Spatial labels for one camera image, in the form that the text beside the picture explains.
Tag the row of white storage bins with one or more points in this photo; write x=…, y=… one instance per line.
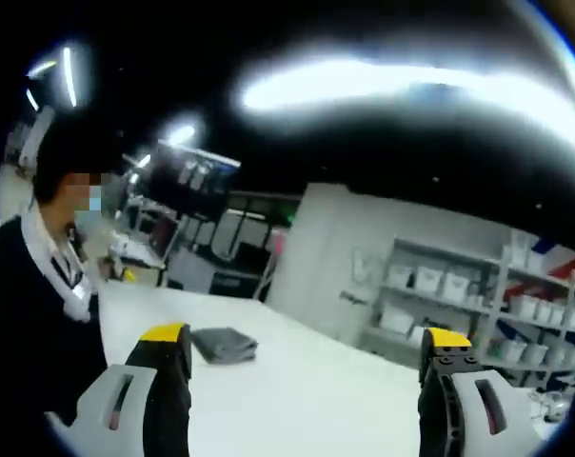
x=442, y=282

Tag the white background work table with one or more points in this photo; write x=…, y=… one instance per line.
x=135, y=252

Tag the person's body in dark clothing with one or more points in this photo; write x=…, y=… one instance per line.
x=25, y=309

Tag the long ceiling light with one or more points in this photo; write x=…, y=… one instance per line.
x=387, y=83

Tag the small yellow object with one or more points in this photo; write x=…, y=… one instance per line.
x=128, y=275

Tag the grey towel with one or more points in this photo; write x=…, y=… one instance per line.
x=225, y=346

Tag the white worn chest device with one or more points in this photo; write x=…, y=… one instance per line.
x=73, y=292

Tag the black cabinet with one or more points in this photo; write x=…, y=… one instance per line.
x=235, y=284

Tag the dark hanging display board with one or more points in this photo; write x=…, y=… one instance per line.
x=197, y=171

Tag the small ceiling light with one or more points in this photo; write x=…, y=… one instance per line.
x=32, y=98
x=69, y=76
x=42, y=69
x=180, y=133

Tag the grey metal shelf rack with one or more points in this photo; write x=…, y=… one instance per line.
x=494, y=309

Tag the red and blue wall banner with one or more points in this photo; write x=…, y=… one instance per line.
x=561, y=264

